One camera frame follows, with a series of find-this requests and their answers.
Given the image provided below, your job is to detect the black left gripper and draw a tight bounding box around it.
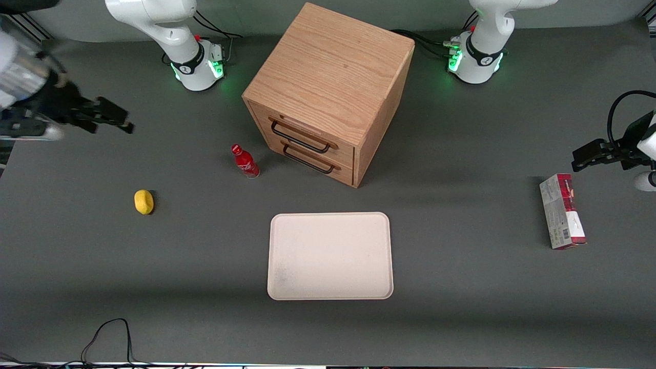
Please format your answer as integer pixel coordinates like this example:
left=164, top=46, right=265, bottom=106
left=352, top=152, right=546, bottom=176
left=571, top=110, right=656, bottom=173

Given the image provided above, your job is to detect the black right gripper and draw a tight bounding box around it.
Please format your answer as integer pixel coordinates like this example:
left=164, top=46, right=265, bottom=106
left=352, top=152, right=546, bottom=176
left=20, top=79, right=135, bottom=135

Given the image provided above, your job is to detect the red coke bottle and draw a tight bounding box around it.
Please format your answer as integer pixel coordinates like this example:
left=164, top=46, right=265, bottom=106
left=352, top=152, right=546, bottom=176
left=231, top=144, right=261, bottom=179

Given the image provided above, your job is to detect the beige plastic tray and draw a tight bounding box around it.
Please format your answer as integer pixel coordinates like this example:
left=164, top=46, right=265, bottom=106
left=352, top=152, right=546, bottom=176
left=267, top=212, right=394, bottom=301

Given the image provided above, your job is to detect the red and grey carton box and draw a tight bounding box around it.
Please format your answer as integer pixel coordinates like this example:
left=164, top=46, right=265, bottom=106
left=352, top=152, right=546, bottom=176
left=539, top=173, right=587, bottom=250

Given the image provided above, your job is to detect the yellow lemon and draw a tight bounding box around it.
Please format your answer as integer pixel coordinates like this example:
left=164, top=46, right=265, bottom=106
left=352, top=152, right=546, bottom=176
left=134, top=190, right=155, bottom=215

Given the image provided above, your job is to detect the wooden drawer cabinet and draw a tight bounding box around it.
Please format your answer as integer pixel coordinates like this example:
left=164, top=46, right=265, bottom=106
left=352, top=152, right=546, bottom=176
left=242, top=2, right=416, bottom=189

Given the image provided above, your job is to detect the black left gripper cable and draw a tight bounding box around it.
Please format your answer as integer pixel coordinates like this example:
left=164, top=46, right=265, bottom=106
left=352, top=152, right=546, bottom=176
left=607, top=90, right=656, bottom=145

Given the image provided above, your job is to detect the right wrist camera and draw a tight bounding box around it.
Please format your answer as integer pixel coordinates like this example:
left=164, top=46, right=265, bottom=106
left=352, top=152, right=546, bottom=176
left=0, top=114, right=66, bottom=142

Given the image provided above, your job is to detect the aluminium frame rail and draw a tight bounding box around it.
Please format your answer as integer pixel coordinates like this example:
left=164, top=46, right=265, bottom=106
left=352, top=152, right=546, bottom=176
left=0, top=13, right=53, bottom=43

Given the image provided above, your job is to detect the black drawer handle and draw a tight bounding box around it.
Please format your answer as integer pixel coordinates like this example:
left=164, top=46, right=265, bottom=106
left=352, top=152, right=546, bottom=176
left=282, top=145, right=336, bottom=175
left=271, top=120, right=331, bottom=154

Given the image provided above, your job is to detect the black left arm base cable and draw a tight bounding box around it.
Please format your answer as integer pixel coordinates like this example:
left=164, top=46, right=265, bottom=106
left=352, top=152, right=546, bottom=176
left=391, top=10, right=480, bottom=58

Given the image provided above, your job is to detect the thin black table-edge cable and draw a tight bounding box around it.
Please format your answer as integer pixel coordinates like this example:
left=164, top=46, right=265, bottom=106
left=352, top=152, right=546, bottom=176
left=0, top=318, right=206, bottom=368

